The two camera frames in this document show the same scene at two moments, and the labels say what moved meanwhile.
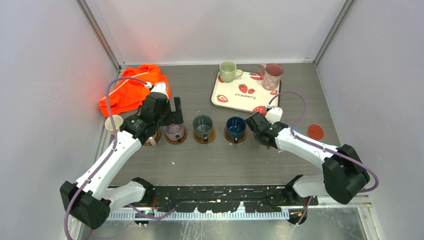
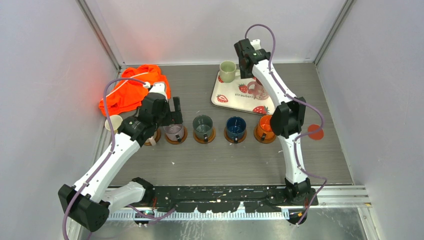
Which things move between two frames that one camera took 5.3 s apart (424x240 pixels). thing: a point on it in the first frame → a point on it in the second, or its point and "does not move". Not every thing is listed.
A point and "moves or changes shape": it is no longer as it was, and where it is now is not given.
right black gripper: (255, 137) → (245, 74)
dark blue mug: (235, 127) does not move
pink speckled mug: (271, 78) moves or changes shape
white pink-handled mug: (152, 139) does not move
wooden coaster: (174, 142) does not move
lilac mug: (175, 132) does not move
